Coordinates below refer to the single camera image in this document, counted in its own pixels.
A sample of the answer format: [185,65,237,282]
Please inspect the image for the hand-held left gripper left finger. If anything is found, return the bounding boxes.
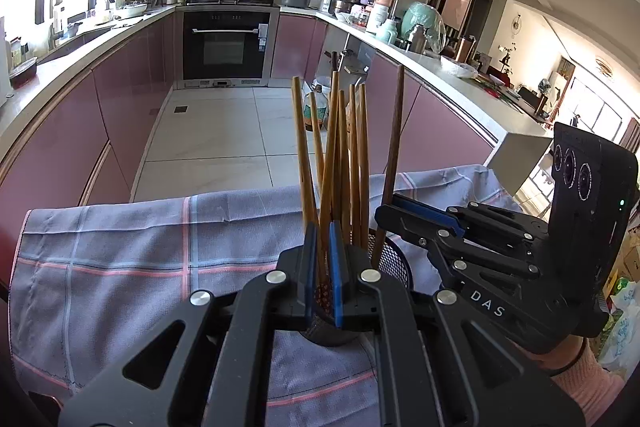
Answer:
[59,221,320,427]

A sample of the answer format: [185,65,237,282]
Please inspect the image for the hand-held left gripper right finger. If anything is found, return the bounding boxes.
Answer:
[328,221,586,427]

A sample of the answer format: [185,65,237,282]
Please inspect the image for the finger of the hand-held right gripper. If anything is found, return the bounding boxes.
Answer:
[394,192,549,242]
[375,205,545,280]

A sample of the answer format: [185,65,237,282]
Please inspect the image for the black mesh holder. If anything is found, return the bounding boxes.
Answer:
[299,227,414,349]

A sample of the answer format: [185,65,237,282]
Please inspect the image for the patterned wooden chopstick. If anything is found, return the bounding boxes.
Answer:
[316,71,341,315]
[291,77,319,238]
[348,84,362,253]
[308,92,328,198]
[358,83,372,268]
[372,65,406,268]
[336,90,352,248]

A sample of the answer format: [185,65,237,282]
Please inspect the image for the person's right forearm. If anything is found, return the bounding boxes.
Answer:
[520,336,628,427]

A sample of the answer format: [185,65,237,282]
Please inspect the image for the white cabinet panel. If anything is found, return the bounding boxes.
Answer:
[486,132,555,208]

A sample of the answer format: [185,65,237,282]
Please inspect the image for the green printed plastic bag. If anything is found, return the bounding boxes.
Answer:
[597,277,640,378]

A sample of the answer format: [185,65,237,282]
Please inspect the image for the white kitchen countertop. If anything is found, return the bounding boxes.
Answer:
[0,4,551,158]

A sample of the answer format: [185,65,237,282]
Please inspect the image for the cardboard box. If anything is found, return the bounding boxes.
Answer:
[617,232,640,283]

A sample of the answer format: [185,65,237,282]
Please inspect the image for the white plastic bag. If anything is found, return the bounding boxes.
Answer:
[439,56,478,78]

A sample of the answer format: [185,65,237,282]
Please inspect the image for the plastic oil bottle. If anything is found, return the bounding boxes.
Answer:
[306,79,333,132]

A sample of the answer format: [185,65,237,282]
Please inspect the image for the steel thermos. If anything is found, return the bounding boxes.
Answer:
[406,24,426,54]

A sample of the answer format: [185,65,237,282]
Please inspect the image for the grey plaid tablecloth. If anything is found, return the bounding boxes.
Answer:
[9,163,526,427]

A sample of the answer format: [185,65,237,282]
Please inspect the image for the green covered appliance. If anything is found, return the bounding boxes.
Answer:
[402,2,446,52]

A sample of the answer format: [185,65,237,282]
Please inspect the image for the black built-in oven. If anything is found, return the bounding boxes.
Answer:
[175,6,281,90]

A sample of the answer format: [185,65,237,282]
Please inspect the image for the pink lower kitchen cabinets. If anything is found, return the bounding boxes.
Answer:
[0,9,501,288]

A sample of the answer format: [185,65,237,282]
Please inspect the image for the dark red container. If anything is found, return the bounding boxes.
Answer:
[9,57,40,88]

